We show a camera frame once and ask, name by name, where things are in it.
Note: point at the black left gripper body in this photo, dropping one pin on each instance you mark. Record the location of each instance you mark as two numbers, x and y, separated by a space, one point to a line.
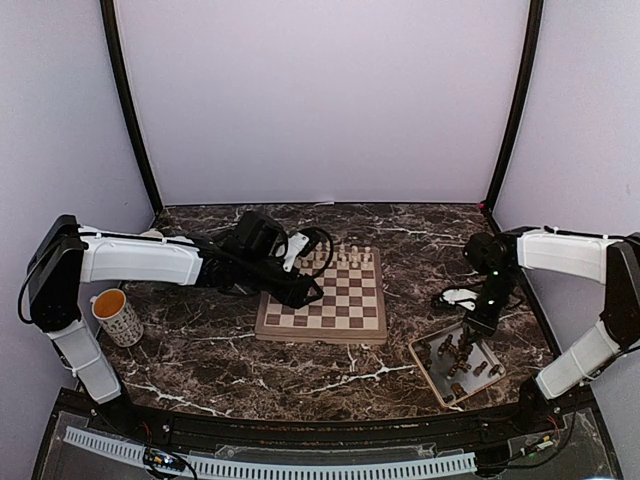
254 277

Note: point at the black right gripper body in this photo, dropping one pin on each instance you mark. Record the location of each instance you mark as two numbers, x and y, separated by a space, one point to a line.
499 286

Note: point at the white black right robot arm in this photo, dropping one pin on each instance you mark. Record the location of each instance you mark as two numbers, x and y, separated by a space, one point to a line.
609 261

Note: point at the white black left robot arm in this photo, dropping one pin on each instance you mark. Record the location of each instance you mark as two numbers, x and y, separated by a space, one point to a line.
70 255

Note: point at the wooden chess board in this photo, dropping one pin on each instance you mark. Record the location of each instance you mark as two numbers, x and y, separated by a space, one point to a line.
352 310

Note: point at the small green circuit board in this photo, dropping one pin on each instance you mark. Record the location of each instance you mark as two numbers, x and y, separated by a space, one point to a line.
161 459

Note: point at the wooden tray with metal base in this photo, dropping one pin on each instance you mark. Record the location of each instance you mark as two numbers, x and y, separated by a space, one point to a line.
457 370

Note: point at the white rook right corner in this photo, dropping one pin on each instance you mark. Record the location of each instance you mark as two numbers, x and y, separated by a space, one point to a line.
366 258

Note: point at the patterned cup orange inside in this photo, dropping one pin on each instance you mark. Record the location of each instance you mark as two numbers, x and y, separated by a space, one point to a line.
117 318

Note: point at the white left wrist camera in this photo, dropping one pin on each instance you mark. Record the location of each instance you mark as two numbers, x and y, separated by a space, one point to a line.
294 247

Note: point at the black left frame post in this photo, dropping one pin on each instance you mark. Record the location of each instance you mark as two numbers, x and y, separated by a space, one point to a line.
128 109

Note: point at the black frame post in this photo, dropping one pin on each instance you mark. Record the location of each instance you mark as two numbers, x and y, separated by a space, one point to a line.
523 78
128 109

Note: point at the white slotted cable duct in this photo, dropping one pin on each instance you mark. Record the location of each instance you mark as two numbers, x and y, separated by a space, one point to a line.
202 467

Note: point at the black front mounting rail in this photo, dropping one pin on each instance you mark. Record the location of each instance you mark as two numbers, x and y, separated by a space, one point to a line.
183 425

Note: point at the black right frame post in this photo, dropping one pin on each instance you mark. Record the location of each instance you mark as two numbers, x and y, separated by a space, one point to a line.
523 78

